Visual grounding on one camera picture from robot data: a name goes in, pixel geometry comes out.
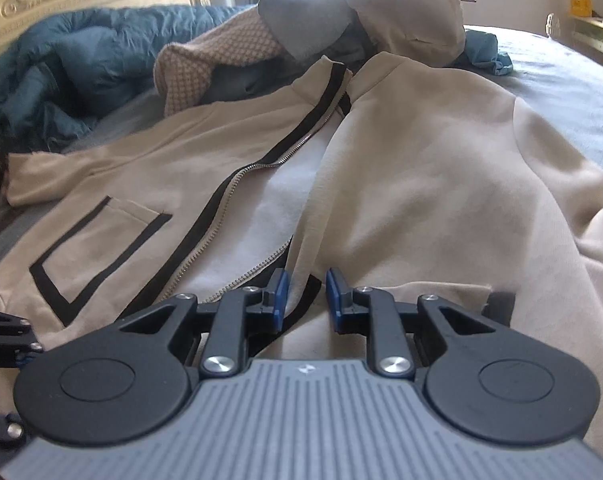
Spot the light blue garment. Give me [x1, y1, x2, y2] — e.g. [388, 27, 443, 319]
[450, 29, 515, 78]

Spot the blue duvet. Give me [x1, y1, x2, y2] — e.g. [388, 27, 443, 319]
[0, 3, 263, 142]

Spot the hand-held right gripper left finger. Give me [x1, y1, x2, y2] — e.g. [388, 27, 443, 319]
[117, 268, 289, 377]

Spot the slate blue folded garment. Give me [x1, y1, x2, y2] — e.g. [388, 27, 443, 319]
[200, 56, 298, 107]

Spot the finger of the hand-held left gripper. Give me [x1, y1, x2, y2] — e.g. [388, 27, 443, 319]
[0, 400, 27, 446]
[0, 305, 46, 367]

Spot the cream zip jacket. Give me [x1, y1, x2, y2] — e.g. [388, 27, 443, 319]
[0, 51, 603, 461]

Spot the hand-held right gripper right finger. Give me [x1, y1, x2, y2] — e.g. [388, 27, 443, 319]
[327, 268, 498, 377]

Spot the beige checked sweater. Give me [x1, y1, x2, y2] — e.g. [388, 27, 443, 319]
[153, 9, 288, 119]

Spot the white desk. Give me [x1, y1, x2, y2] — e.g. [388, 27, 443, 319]
[570, 12, 603, 69]

